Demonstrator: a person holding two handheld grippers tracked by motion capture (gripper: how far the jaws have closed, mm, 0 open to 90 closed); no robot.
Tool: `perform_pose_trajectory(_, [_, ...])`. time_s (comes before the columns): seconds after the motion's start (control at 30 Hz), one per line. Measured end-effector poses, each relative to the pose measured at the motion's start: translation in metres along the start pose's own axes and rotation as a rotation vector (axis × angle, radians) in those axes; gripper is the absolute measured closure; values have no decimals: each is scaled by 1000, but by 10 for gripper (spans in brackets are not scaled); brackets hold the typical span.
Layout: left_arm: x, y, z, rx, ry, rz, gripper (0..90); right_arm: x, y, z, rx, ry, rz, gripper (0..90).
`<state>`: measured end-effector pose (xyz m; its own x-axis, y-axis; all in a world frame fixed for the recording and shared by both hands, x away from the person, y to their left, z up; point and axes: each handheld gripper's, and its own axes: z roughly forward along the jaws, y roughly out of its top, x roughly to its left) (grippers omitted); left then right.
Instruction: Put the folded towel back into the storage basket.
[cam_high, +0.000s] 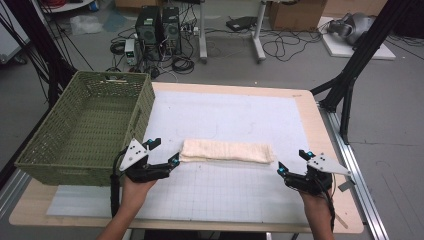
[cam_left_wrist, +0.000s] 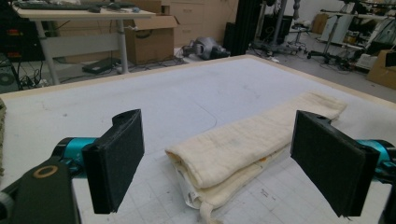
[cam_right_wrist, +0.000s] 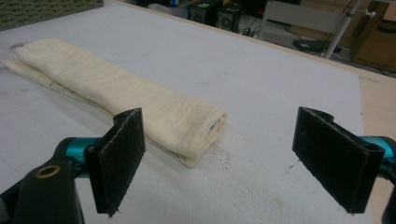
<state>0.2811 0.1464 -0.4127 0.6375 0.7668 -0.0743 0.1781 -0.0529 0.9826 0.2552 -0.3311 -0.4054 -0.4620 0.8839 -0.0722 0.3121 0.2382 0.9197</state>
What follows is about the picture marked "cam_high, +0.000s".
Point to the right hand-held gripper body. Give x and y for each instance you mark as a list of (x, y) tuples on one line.
[(321, 165)]

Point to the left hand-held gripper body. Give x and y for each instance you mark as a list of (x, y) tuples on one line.
[(133, 155)]

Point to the cream towel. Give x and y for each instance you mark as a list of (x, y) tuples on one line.
[(226, 150)]

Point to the person's left hand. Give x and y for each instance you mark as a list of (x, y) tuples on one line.
[(135, 195)]

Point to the person's right hand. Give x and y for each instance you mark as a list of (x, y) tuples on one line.
[(316, 205)]

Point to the small grey tape piece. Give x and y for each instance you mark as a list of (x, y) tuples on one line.
[(346, 186)]

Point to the green woven basket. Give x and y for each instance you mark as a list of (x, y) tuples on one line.
[(90, 126)]

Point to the white grid mat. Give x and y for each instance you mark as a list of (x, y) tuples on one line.
[(220, 113)]

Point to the grey bench power supply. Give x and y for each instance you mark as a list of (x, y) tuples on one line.
[(130, 51)]

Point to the black computer tower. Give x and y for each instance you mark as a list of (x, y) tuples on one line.
[(148, 31), (171, 30)]

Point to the white table leg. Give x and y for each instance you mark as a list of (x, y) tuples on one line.
[(258, 36), (202, 33)]

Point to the white floor board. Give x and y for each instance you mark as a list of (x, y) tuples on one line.
[(373, 51)]

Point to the clear plastic bag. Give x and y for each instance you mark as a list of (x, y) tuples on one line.
[(85, 25)]

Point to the grey rounded shell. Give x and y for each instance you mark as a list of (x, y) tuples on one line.
[(356, 26)]

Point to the large cardboard box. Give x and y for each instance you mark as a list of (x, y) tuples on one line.
[(296, 15)]

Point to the black flat device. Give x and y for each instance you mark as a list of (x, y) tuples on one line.
[(240, 23)]

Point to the aluminium rail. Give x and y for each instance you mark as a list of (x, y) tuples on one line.
[(11, 191), (358, 173)]

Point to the black metal stand frame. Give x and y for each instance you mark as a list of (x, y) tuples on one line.
[(360, 56), (50, 60)]

